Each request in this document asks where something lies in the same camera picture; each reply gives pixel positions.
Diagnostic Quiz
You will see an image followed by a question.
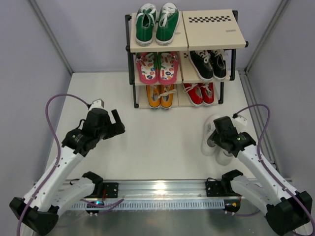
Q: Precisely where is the pink green sandal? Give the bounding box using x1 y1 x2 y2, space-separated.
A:
136 52 158 85
157 51 179 85

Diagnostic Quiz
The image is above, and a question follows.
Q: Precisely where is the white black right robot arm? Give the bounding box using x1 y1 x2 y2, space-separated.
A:
209 116 313 236

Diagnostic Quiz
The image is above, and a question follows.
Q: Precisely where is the aluminium mounting rail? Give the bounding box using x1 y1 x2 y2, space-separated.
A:
59 178 293 200

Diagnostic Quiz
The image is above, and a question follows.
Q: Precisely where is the black canvas sneaker right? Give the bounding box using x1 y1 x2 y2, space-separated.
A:
209 49 227 80

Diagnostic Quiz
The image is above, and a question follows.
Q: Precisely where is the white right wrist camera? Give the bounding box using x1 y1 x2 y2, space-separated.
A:
232 113 248 127

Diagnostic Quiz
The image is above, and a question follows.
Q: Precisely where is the orange canvas sneaker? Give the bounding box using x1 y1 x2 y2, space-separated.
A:
159 84 177 109
146 85 161 109

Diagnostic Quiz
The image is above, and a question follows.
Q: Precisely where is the green canvas sneaker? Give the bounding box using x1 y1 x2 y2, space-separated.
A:
135 3 157 47
156 2 180 46

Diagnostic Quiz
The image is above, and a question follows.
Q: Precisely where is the slotted grey cable duct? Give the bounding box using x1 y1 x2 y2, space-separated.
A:
66 199 226 211

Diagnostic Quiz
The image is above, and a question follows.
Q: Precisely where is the black canvas sneaker left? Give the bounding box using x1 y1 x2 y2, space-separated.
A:
189 50 214 82

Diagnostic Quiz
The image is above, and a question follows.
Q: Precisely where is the cream black shoe shelf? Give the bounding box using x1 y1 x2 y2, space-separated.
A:
125 9 248 108

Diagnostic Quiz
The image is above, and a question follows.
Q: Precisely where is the red canvas sneaker right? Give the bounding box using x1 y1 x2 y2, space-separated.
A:
199 83 215 106

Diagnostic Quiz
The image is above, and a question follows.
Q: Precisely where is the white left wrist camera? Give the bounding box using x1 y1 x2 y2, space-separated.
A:
89 99 104 111

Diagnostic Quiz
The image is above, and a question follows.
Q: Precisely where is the black canvas sneaker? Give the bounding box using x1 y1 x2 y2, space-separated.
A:
189 50 214 82
209 49 227 80

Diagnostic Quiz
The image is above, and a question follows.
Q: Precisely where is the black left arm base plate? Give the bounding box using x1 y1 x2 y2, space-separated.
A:
98 182 119 199

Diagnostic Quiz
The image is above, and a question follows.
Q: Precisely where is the red canvas sneaker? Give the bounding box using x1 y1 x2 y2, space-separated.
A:
183 83 203 107
199 83 215 106

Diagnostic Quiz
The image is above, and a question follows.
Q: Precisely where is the white leather sneaker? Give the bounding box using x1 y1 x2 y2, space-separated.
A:
201 115 220 156
216 148 234 166

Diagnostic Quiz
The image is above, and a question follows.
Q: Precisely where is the green canvas sneaker right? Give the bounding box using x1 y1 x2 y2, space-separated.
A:
156 2 180 46

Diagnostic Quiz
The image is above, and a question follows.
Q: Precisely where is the red canvas sneaker left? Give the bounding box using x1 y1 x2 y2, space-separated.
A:
183 83 203 107

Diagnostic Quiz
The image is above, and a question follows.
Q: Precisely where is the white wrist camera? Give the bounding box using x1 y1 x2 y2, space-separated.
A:
232 113 248 127
89 99 104 111

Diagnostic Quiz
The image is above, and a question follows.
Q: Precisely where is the green canvas sneaker left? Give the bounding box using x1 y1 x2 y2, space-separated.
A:
135 3 157 47

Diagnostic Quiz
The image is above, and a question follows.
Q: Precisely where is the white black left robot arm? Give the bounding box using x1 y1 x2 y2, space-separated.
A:
9 108 125 236

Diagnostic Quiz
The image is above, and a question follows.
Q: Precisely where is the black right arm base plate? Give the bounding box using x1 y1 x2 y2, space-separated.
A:
205 177 237 197

